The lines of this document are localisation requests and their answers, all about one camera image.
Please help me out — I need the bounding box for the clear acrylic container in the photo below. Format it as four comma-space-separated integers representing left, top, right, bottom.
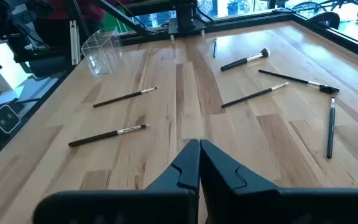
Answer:
80, 26, 123, 77

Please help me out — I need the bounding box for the black rounded object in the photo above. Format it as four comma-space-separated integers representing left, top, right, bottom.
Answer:
307, 11, 341, 30

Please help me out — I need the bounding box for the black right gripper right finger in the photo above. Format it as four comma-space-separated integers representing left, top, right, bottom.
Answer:
200, 139, 358, 224

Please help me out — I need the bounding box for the dark chair seat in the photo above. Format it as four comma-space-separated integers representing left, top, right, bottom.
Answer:
26, 54, 71, 78

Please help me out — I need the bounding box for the person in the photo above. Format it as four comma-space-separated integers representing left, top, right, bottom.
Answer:
32, 0, 107, 47

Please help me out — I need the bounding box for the table-level camera box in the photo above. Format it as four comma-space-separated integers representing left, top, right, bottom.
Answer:
0, 103, 23, 139

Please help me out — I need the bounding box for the dark-handled brush silver ferrule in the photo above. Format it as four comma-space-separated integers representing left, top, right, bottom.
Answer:
68, 123, 150, 147

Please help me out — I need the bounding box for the white aluminium extrusion post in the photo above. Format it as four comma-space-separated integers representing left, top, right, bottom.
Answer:
69, 20, 81, 66

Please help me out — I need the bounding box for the thick dark-handled brush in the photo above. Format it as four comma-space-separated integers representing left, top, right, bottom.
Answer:
326, 96, 336, 159

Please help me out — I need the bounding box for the long black angled-head brush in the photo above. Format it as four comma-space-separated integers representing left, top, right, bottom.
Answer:
258, 69, 341, 95

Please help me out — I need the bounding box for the green panel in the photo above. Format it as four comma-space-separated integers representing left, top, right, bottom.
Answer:
100, 11, 131, 34

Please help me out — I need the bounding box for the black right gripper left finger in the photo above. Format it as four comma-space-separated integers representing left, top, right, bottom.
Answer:
32, 139, 201, 224

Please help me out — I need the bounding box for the slim black brush pale tip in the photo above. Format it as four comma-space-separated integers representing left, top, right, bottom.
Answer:
221, 82, 290, 109

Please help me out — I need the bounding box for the fluffy powder brush black handle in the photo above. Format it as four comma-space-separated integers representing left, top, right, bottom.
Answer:
220, 47, 271, 72

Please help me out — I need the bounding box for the black slanted frame strut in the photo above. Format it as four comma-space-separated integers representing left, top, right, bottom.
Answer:
96, 0, 150, 37

